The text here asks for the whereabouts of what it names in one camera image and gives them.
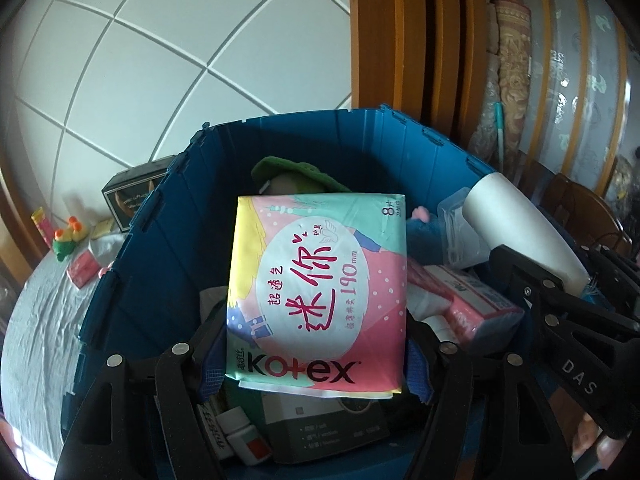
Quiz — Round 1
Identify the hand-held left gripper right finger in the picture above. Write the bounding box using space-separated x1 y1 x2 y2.
405 321 577 480

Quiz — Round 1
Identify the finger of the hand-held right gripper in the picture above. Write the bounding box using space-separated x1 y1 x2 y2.
586 246 640 311
486 244 640 348

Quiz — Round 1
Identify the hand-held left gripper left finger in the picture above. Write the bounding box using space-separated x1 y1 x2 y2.
52 300 229 480

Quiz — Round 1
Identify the pink sanitary pad packet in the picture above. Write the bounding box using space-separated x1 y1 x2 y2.
224 192 409 402

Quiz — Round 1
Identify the blue folding storage crate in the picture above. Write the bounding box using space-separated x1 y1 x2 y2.
75 104 606 480

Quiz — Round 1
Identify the person's right hand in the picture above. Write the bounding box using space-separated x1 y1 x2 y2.
575 409 640 467

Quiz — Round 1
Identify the pink tissue packet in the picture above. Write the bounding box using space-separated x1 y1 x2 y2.
407 257 526 352

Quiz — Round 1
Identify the white cylindrical tube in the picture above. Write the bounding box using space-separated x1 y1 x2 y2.
460 171 592 294

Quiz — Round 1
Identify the small white medicine bottle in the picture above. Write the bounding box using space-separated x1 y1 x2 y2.
220 407 274 462

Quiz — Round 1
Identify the wooden chair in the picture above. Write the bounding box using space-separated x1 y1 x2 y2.
520 159 637 257

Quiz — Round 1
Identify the clear plastic box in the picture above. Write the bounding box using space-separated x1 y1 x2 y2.
437 187 494 269

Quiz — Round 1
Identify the blue plush toy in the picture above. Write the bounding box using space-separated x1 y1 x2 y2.
405 204 452 262

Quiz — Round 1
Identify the dark grey box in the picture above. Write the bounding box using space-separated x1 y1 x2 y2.
260 392 392 467

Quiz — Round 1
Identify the white plastic bag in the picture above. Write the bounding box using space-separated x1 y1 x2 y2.
87 232 127 272

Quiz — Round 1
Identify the teal and white stick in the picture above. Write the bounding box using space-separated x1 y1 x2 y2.
493 102 506 174

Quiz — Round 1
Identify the pink flat packet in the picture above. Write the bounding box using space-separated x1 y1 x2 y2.
66 250 104 289

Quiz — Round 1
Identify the grey tablecloth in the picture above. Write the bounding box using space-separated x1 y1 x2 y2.
0 230 132 443

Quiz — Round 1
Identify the black cardboard box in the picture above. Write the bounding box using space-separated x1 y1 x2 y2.
101 156 177 234

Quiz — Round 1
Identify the green duck toy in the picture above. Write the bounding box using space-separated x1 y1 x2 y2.
52 216 90 262

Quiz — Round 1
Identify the rolled patterned carpet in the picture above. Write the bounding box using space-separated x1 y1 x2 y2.
470 0 534 187

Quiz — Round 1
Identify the green plush toy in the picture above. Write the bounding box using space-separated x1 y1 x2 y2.
251 156 352 197

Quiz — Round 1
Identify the patterned glass sliding door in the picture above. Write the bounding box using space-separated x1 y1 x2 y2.
505 0 640 202

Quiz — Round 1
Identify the yellow and pink stick packet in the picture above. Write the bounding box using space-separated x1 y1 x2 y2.
30 207 56 244

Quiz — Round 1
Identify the curved wooden furniture edge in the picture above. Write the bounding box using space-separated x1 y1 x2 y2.
0 159 47 273

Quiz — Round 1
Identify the wooden door frame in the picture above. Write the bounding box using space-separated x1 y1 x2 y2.
348 0 502 172

